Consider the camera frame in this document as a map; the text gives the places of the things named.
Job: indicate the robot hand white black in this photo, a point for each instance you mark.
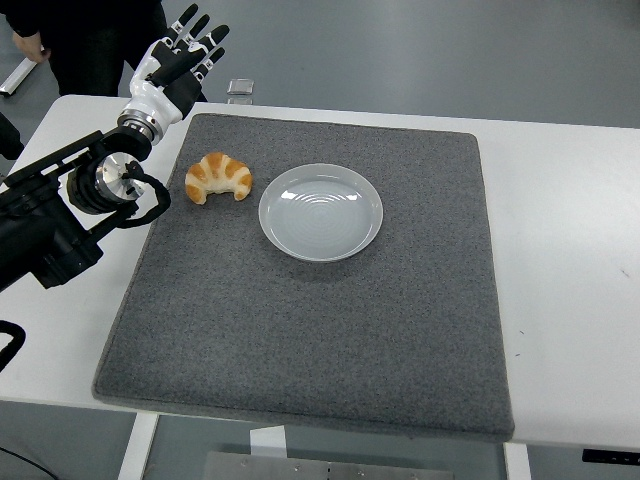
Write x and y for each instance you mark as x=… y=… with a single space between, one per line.
x=150 y=95

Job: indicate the croissant bread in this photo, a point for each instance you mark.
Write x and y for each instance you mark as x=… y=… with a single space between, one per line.
x=217 y=175

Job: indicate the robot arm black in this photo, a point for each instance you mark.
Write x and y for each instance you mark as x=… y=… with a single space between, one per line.
x=30 y=235

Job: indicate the pale grey round plate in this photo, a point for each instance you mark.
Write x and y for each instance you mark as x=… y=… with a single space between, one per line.
x=320 y=220

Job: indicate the person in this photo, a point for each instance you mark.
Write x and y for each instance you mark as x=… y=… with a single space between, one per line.
x=90 y=40

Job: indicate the person's hand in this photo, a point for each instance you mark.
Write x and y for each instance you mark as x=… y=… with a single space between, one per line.
x=30 y=47

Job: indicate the grey felt mat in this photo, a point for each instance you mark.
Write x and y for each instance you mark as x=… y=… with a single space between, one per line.
x=310 y=325

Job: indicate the white table leg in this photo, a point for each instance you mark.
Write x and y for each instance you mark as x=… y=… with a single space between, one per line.
x=517 y=462
x=137 y=447

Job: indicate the black table control panel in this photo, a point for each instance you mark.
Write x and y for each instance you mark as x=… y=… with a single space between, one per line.
x=610 y=455

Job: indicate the white metal frame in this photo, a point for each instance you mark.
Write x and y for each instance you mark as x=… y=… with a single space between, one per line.
x=17 y=75

